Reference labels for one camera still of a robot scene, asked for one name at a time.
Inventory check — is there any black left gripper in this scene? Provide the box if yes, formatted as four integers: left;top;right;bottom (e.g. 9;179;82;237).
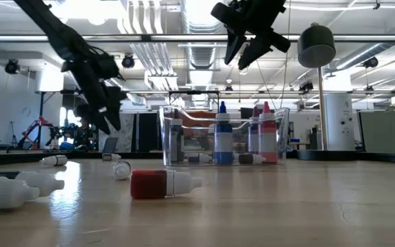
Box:
62;51;128;135

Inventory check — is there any blue food coloring bottle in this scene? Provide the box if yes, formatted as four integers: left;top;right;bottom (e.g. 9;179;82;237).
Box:
213;101;235;165

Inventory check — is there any thin metal pole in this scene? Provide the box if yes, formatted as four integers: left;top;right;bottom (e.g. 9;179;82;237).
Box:
317;67;328;151

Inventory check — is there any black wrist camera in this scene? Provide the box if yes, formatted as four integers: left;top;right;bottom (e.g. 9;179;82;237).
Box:
210;1;241;27
93;47;125;82

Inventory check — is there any black round stand base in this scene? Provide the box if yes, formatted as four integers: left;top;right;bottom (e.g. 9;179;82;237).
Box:
296;149;368;161

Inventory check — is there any violet food coloring bottle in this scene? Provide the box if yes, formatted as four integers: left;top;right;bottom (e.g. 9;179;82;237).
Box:
248;106;262;155

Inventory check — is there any patterned white curtain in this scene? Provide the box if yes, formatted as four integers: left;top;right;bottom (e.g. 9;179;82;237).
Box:
97;112;136;154

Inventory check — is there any pink food coloring bottle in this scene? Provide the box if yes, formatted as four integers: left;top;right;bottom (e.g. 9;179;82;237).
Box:
259;101;279;164

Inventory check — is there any silver ceiling duct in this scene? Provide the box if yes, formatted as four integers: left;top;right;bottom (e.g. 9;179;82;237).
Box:
180;0;228;69

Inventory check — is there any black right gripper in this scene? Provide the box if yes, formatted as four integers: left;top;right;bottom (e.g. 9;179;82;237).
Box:
224;0;291;71

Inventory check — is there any black table edge rail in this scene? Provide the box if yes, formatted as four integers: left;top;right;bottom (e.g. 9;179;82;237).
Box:
0;149;395;168

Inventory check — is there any black cylinder on pole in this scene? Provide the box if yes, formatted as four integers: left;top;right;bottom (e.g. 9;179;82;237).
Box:
297;23;337;69

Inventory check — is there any green partition panel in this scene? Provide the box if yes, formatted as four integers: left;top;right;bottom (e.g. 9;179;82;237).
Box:
357;110;395;154

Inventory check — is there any person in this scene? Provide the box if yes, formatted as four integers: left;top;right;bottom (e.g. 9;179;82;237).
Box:
75;118;95;150

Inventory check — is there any grey ceiling duct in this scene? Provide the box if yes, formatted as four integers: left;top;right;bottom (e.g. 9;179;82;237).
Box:
324;43;390;78

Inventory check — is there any clear plastic bin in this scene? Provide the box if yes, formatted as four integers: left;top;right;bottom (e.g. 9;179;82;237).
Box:
159;104;291;167

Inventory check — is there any small black dropper bottle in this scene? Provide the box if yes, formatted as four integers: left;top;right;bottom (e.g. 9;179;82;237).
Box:
0;170;65;198
112;160;132;180

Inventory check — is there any black ceiling spotlight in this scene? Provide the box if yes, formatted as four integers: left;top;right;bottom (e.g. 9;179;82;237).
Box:
4;58;21;75
121;54;136;69
362;56;379;69

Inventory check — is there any small dark dropper bottle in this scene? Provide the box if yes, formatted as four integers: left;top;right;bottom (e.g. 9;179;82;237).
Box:
0;176;40;213
237;153;267;165

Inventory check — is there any white cylindrical column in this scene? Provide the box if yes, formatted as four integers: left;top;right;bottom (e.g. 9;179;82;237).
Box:
324;93;356;152

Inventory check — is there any black curtain panel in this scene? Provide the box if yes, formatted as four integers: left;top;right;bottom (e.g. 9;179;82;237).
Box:
136;112;160;154

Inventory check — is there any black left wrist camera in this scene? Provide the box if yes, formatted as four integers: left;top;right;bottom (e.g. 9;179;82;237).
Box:
93;47;125;82

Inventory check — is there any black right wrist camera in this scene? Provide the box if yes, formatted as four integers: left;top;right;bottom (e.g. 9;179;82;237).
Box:
210;1;241;27

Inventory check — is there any grey chair back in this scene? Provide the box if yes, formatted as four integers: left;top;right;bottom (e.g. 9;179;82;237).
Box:
101;137;119;154

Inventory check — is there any small green dropper bottle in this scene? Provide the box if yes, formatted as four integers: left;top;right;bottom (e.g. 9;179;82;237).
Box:
187;153;214;164

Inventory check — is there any thin black frame bar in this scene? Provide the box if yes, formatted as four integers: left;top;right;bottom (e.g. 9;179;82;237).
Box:
34;89;395;95

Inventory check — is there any orange cloth backdrop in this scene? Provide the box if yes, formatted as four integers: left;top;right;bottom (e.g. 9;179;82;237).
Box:
171;110;224;138

